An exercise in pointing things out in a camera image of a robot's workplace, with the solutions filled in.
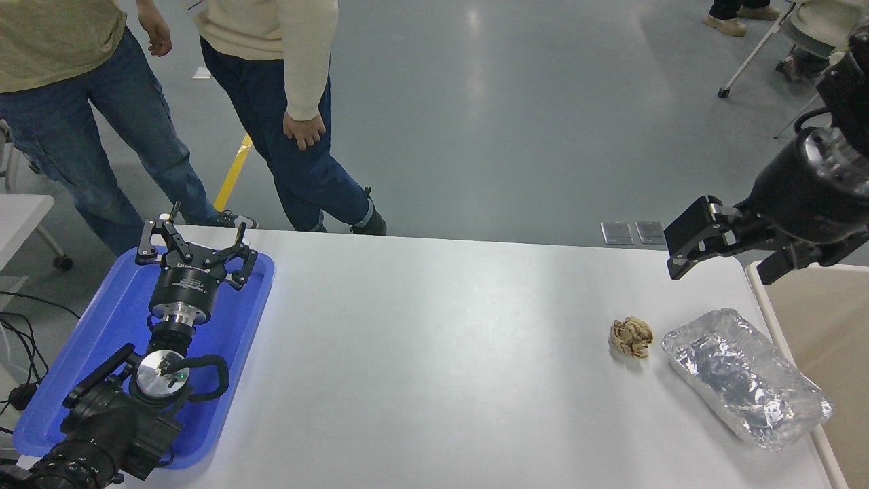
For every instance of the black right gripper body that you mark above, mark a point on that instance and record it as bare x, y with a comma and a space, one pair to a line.
794, 204

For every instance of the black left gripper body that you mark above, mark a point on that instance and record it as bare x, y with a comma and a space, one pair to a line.
187, 285

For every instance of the silver foil tray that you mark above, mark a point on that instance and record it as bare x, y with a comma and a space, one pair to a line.
740, 377

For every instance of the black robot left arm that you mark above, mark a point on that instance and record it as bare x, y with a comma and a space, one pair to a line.
115, 428

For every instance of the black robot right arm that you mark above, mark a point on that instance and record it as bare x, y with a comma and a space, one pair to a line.
848, 95

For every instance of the person's left hand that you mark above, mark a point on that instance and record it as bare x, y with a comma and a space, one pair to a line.
158, 34
304, 130

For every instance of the metal floor socket cover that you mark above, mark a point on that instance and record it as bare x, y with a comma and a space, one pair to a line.
650, 232
616, 233

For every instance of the large pale bin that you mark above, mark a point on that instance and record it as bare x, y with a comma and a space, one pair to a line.
828, 326

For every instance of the blue plastic tray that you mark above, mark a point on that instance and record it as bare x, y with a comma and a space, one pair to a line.
102, 326

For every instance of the person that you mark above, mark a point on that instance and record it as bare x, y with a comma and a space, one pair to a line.
821, 20
292, 170
61, 109
725, 24

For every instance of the crumpled tan paper ball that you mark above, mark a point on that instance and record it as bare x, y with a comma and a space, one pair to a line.
631, 337

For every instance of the white side table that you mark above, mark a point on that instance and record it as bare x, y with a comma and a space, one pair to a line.
20, 210

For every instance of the white paper scrap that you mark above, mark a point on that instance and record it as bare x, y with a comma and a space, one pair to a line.
201, 73

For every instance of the grey wheeled frame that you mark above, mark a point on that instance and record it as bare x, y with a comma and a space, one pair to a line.
9, 166

